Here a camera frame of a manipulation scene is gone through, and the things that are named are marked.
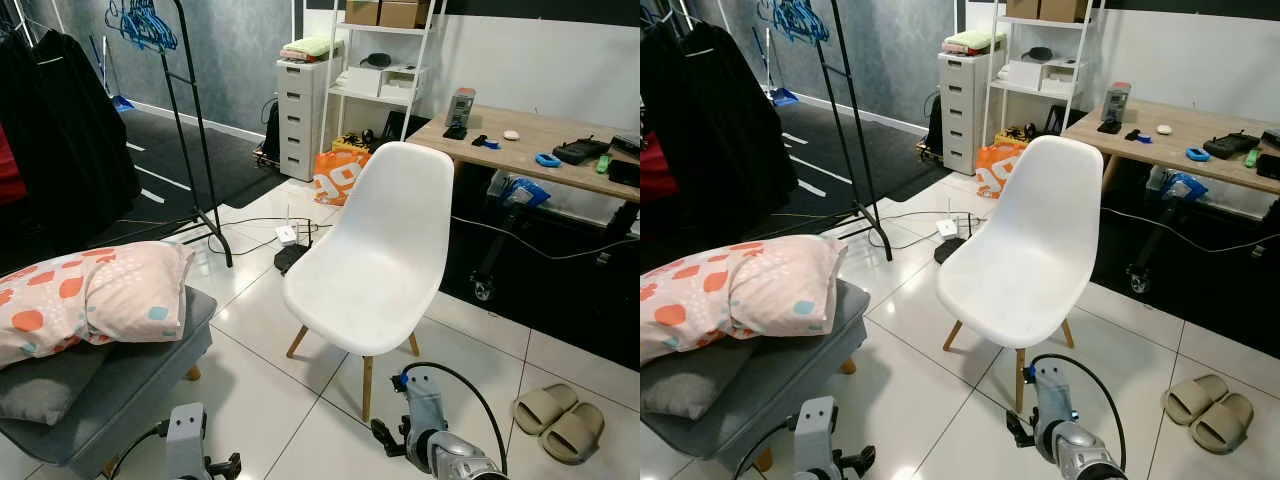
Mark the pink pillow with orange dots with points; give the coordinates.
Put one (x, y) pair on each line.
(760, 285)
(110, 290)

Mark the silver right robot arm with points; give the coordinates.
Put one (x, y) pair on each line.
(1085, 455)
(465, 462)

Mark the white plastic chair wooden legs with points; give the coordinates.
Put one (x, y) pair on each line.
(1030, 250)
(380, 250)

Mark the grey upholstered ottoman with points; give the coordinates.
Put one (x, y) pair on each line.
(140, 390)
(790, 380)

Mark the beige slipper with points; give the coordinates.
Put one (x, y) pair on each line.
(1195, 398)
(545, 408)
(572, 433)
(1222, 423)

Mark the grey cushion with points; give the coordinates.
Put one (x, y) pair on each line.
(690, 385)
(45, 390)

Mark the black router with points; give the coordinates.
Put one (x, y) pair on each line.
(291, 258)
(948, 250)

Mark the black floor mat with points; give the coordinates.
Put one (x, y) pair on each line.
(560, 300)
(1220, 270)

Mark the white router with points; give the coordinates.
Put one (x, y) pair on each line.
(286, 235)
(947, 228)

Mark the orange and white shopping bag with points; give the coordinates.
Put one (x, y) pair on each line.
(338, 178)
(998, 170)

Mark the dark grey carpet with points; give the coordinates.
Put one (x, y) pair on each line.
(880, 150)
(230, 165)

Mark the clear plastic storage box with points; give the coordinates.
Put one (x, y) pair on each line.
(1240, 198)
(590, 205)

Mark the wooden table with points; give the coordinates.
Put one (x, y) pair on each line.
(1180, 140)
(530, 150)

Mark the white drawer cabinet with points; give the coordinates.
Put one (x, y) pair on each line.
(300, 115)
(962, 110)

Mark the black metal clothes rack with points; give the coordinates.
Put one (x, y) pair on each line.
(201, 120)
(860, 120)

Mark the grey device with red top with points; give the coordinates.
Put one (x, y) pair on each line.
(1114, 103)
(460, 108)

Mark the black remote controller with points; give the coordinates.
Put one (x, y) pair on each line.
(1230, 145)
(580, 151)

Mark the white ladder shelf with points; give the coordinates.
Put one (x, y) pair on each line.
(1035, 88)
(378, 95)

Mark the small green object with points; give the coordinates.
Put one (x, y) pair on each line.
(604, 164)
(1252, 158)

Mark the red cloth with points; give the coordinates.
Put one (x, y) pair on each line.
(652, 170)
(10, 165)

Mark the black hanging clothes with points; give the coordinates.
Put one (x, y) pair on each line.
(70, 130)
(720, 130)

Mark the folded green towel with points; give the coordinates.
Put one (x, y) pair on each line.
(972, 42)
(312, 48)

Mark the cardboard box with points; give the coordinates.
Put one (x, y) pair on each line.
(403, 13)
(362, 12)
(1022, 9)
(1063, 10)

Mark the blue clothes hangers bunch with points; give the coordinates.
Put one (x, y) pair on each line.
(800, 20)
(145, 25)

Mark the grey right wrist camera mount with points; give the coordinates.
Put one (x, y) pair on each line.
(1052, 395)
(425, 405)

